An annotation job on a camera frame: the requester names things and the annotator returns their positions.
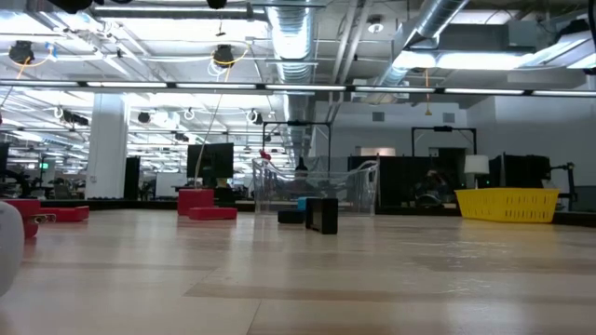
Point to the small black rectangular device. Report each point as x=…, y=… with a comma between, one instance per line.
x=321, y=216

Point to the white wall charger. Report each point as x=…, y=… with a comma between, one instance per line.
x=9, y=246

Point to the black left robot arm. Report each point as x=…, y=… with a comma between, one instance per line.
x=70, y=4

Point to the black background robot arm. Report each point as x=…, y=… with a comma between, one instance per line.
x=11, y=179

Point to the clear plastic bin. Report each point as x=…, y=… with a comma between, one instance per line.
x=270, y=186

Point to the small red background object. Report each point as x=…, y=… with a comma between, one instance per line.
x=265, y=155

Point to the black computer monitor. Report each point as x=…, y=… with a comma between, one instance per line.
x=209, y=160

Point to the dark room partition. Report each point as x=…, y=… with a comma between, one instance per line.
x=400, y=177

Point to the white cabinet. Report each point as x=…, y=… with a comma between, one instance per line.
x=170, y=186

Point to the long ceiling light strip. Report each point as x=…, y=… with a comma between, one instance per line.
x=125, y=84

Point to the white building pillar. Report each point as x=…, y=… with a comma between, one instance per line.
x=107, y=149

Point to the bright ceiling light panel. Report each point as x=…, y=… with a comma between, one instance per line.
x=479, y=60

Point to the yellow plastic basket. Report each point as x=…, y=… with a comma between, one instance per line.
x=507, y=205

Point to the wide black monitor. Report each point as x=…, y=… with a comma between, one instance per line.
x=521, y=171

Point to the grey wall vent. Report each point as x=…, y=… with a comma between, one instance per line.
x=378, y=116
x=448, y=117

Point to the black background gantry frame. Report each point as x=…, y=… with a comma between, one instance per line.
x=442, y=128

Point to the slanted silver ventilation duct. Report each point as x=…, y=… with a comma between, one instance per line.
x=433, y=18

